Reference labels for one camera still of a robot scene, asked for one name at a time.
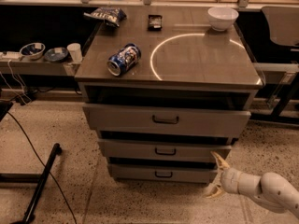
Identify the grey top drawer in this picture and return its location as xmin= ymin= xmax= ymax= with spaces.
xmin=83 ymin=104 xmax=250 ymax=138

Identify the black stand leg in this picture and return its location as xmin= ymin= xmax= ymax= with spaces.
xmin=11 ymin=143 xmax=62 ymax=224

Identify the grey middle drawer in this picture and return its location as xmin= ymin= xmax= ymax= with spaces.
xmin=99 ymin=139 xmax=231 ymax=162

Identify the dark blue plate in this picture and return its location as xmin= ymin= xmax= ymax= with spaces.
xmin=44 ymin=47 xmax=68 ymax=63

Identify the white paper cup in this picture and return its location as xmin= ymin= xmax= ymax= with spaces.
xmin=67 ymin=43 xmax=82 ymax=63

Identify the white power strip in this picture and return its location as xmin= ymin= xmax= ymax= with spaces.
xmin=0 ymin=51 xmax=21 ymax=60

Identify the small black tray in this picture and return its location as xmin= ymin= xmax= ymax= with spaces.
xmin=148 ymin=15 xmax=163 ymax=31

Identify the grey bottom drawer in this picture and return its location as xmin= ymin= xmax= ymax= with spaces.
xmin=107 ymin=163 xmax=218 ymax=184

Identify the black floor cable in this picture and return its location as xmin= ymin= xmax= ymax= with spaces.
xmin=6 ymin=109 xmax=78 ymax=224

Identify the grey drawer cabinet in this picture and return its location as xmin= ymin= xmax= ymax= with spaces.
xmin=76 ymin=7 xmax=263 ymax=170

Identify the grey chair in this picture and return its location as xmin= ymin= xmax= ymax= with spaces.
xmin=262 ymin=7 xmax=299 ymax=47

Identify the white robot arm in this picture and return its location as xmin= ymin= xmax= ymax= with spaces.
xmin=207 ymin=151 xmax=299 ymax=218

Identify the blue soda can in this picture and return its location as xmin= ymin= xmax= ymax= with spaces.
xmin=107 ymin=43 xmax=141 ymax=77

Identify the grey side shelf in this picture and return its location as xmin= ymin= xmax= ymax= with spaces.
xmin=0 ymin=58 xmax=79 ymax=77

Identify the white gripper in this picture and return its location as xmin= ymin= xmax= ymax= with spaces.
xmin=206 ymin=151 xmax=244 ymax=199

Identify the blue chip bag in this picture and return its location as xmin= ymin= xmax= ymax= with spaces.
xmin=84 ymin=7 xmax=127 ymax=28

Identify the grey drawer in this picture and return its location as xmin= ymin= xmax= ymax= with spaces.
xmin=99 ymin=139 xmax=231 ymax=162
xmin=107 ymin=163 xmax=218 ymax=184
xmin=83 ymin=104 xmax=250 ymax=138

